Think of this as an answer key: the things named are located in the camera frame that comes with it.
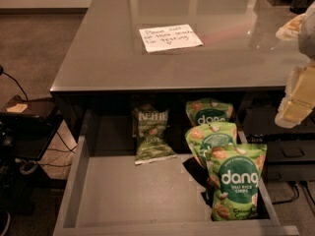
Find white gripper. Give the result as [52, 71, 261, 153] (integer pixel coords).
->
[276, 14, 315, 108]

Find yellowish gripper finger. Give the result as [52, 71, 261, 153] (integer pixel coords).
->
[275, 97, 312, 129]

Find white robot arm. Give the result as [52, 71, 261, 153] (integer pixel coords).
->
[275, 2, 315, 129]

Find rear dang rice chips bag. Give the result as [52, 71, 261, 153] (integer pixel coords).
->
[186, 98, 233, 126]

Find dang rice chips bag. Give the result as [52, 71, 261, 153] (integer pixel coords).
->
[186, 98, 233, 126]
[206, 144, 267, 221]
[185, 122, 237, 168]

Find front dang rice chips bag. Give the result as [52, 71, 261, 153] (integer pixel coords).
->
[206, 144, 267, 221]

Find middle dang rice chips bag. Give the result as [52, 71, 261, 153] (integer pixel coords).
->
[185, 122, 237, 168]

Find green jalapeno kettle chip bag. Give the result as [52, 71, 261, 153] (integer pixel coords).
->
[131, 95, 177, 165]

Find grey counter cabinet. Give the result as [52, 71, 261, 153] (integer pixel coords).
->
[51, 0, 309, 136]

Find grey open top drawer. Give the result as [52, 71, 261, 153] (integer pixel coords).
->
[53, 110, 299, 236]

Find black equipment box right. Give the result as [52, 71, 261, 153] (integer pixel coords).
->
[241, 107, 315, 181]

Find white handwritten paper note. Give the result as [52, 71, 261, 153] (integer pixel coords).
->
[139, 25, 203, 53]

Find black side table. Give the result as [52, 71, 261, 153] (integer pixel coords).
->
[0, 94, 64, 214]

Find black cables on right floor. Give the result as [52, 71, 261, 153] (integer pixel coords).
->
[271, 180, 315, 214]

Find black cable on left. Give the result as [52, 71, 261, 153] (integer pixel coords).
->
[0, 64, 30, 101]

